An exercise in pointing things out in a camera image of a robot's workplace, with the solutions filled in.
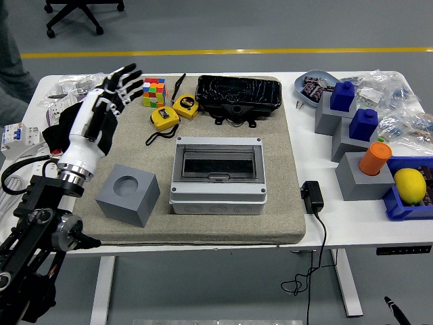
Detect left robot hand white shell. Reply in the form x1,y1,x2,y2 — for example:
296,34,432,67
57,63,145,177

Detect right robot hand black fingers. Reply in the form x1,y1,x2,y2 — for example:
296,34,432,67
384,296,412,325

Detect grey block with round hole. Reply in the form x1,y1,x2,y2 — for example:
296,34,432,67
95,163,161,228

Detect grey box with clear lid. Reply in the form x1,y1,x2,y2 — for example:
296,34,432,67
168,136,269,215

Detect orange cylinder battery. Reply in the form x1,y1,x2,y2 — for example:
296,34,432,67
358,142,393,177

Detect black cloth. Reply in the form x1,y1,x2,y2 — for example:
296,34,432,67
42,103,85,155

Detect white socket plate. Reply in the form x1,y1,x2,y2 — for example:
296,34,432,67
47,101,68,120

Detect clear bag of small parts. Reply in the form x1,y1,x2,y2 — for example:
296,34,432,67
55,72,111,101
377,111,433,155
343,70,383,87
37,89,81,109

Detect white table leg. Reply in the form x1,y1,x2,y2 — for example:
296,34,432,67
329,248,363,318
89,255,116,325

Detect black table control panel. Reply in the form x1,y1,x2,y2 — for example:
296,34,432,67
375,246,433,257

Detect white circuit breaker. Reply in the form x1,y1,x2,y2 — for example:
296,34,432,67
0,122,45,158

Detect colourful puzzle cube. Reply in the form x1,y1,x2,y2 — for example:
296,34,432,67
141,77,168,108

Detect blue plastic bin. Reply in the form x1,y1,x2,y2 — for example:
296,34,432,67
382,156,433,222

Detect yellow tape measure printed label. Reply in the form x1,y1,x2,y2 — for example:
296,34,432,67
172,93,200,119

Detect black office chair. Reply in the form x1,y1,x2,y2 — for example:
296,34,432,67
44,0,125,39

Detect dark cylindrical parts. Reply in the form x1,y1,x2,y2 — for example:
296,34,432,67
417,165,433,207

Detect yellow lemon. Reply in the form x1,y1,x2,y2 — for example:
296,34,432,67
394,168,428,205

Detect grey block holder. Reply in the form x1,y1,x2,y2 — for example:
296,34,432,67
315,90,358,136
335,151,396,202
331,116,380,163

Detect black power adapter plug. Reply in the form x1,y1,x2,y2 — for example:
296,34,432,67
300,180,325,215

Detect grey-brown mat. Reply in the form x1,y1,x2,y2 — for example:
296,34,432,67
68,74,307,247

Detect black plastic tray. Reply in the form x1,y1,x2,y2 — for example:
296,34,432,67
195,74,283,114

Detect blue bottle-shaped block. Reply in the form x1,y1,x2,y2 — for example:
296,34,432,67
349,108,379,142
329,80,357,112

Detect clear bag of white parts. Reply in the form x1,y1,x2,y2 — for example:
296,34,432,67
355,84,386,110

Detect clear bag of blue parts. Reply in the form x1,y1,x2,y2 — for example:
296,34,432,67
380,72,424,111

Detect dark wrapped candy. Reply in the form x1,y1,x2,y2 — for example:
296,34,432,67
306,76,334,91
302,81,323,102

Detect blue-grey dish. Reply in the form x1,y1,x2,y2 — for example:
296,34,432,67
294,70,341,109

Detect yellow tape measure black strap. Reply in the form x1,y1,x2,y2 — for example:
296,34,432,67
145,106,181,147

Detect white power strip cable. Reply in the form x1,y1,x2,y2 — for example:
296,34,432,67
0,142,48,219

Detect black adapter cord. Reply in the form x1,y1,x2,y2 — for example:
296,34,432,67
281,209,328,325

